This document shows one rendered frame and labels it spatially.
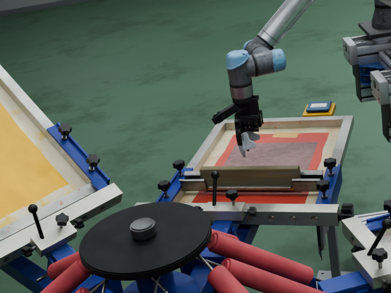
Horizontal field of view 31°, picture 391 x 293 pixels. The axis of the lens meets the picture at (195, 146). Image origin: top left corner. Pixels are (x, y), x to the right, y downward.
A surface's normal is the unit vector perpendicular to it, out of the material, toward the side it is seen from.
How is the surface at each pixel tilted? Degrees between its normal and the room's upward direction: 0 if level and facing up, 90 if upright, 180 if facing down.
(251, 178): 90
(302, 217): 90
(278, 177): 90
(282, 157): 0
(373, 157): 0
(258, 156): 0
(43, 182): 32
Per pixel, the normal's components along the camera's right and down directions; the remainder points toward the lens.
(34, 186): 0.21, -0.66
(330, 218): -0.30, 0.43
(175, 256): -0.17, -0.90
